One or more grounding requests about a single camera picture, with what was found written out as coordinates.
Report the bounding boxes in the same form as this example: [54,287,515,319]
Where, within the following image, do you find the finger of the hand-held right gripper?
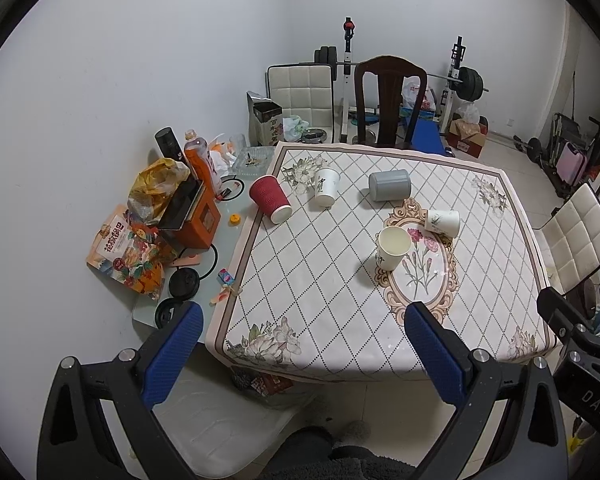
[536,286,600,356]

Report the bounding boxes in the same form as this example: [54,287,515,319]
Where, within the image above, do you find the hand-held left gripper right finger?
[403,301,571,480]

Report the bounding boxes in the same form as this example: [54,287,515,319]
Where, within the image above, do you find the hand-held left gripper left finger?
[45,301,263,480]

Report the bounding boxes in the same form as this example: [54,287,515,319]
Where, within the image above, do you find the white paper cup cream inside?
[376,226,412,272]

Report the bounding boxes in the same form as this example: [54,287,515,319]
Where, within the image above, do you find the white paper cup green print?
[424,209,461,236]

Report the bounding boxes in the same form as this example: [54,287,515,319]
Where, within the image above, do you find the grey plastic cup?
[368,169,412,202]

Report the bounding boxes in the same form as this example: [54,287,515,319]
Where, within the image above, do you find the red ribbed paper cup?
[249,175,293,224]

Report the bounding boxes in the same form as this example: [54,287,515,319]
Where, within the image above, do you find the white paper cup brown print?
[313,168,341,208]

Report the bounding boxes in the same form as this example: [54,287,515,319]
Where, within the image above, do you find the black round disc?
[155,298,193,330]
[169,268,201,300]

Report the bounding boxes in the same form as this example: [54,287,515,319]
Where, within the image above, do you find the white padded chair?
[151,374,327,480]
[265,63,334,144]
[531,183,600,297]

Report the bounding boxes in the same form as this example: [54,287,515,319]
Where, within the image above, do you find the grey fuzzy slipper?
[330,420,374,447]

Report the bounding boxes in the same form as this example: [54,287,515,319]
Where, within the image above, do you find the orange printed snack bag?
[85,204,179,302]

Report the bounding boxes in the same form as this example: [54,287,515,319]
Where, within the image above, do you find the floral diamond pattern tablecloth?
[203,141,562,384]

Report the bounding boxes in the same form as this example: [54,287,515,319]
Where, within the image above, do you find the person's legs dark trousers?
[275,425,417,480]

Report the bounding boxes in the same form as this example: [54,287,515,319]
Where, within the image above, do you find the orange box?
[158,178,222,250]

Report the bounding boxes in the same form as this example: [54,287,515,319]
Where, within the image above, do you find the pink suitcase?
[557,142,589,186]

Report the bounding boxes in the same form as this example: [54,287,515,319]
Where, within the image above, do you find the black dumbbell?
[513,135,546,164]

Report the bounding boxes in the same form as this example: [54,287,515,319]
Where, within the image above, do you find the yellow plastic bag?
[127,158,191,226]

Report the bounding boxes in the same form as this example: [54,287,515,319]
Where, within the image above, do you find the black folded cart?
[547,111,588,196]

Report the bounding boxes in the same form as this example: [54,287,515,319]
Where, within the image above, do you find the cardboard box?
[447,116,489,160]

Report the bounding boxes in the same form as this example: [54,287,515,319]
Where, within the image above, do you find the orange drink bottle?
[183,130,215,196]

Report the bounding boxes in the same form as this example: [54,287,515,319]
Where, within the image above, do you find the white crumpled plastic bag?
[207,132,241,178]

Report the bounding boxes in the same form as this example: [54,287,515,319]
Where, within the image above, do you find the glass ashtray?
[229,147,275,178]

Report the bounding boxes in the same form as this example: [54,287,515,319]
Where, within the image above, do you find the black cylinder bottle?
[154,127,188,165]

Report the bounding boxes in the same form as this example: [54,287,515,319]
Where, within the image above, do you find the blue weight bench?
[409,120,449,156]

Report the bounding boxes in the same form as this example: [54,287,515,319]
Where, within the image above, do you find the barbell with black plates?
[298,46,490,101]

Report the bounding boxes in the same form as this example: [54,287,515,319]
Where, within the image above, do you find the brown tea box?
[246,91,284,148]

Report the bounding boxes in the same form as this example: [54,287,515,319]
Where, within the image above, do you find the dark wooden chair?
[351,55,428,150]

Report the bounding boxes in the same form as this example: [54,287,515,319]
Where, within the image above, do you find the green white plastic bag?
[281,115,311,143]

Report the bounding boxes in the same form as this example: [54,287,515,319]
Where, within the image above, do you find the red white plastic bag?
[401,74,437,113]

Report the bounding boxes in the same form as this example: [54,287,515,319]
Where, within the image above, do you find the white squat rack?
[339,17,467,145]

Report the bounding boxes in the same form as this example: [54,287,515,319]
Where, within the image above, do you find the black cable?
[172,174,246,281]

